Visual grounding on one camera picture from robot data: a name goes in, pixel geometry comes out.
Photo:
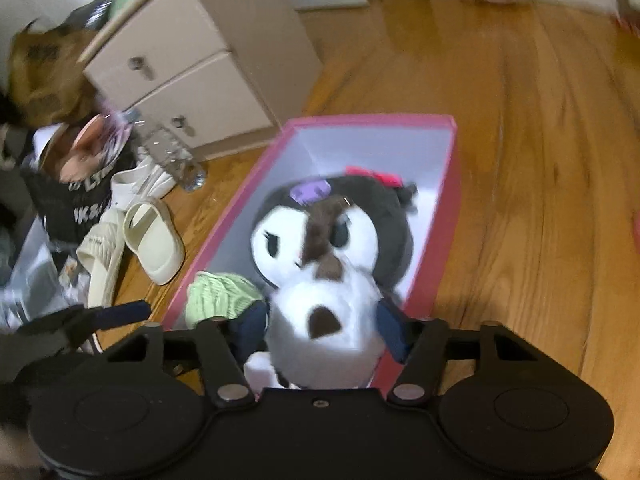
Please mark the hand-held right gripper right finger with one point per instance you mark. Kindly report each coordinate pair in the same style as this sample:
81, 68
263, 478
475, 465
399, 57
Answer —
388, 331

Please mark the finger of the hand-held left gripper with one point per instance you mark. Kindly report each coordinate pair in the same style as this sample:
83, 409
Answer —
120, 312

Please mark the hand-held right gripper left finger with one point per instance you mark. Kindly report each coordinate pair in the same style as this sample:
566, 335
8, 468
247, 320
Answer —
251, 331

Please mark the black and white plush toy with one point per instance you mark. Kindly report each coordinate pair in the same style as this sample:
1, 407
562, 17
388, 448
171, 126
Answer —
320, 270

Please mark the pink cardboard box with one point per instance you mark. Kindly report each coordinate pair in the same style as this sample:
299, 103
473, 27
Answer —
442, 210

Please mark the green knitted cloth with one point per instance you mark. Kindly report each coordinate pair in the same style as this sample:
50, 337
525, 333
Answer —
220, 295

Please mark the cream slipper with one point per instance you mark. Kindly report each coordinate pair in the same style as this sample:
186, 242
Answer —
100, 260
152, 242

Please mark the silver plastic bag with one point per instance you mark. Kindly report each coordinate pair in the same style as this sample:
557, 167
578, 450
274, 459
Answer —
27, 280

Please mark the black printed bag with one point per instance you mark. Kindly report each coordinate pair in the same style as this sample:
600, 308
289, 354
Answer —
65, 200

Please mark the white sandal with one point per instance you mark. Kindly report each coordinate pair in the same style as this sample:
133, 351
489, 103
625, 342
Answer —
135, 182

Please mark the red cloth bow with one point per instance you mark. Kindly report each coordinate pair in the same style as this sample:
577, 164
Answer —
376, 176

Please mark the clear plastic bottle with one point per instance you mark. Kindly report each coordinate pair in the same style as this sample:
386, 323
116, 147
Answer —
175, 157

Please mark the brown paper bag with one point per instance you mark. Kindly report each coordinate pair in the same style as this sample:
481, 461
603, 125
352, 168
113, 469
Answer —
45, 75

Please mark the beige two-drawer cabinet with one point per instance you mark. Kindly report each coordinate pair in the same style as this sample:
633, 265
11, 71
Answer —
200, 60

